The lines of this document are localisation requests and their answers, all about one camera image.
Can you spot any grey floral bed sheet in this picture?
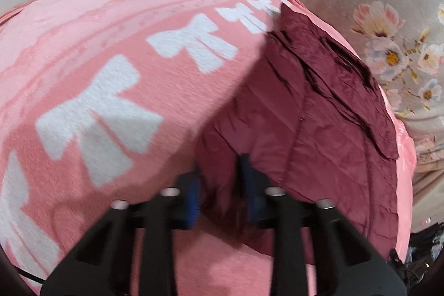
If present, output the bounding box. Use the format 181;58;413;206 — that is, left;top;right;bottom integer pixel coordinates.
300;0;443;232

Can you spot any maroon quilted puffer jacket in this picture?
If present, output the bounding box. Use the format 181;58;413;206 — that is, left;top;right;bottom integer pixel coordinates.
195;6;398;259

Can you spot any pink fleece blanket with bows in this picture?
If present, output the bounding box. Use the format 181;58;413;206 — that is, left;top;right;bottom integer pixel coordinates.
0;0;417;296

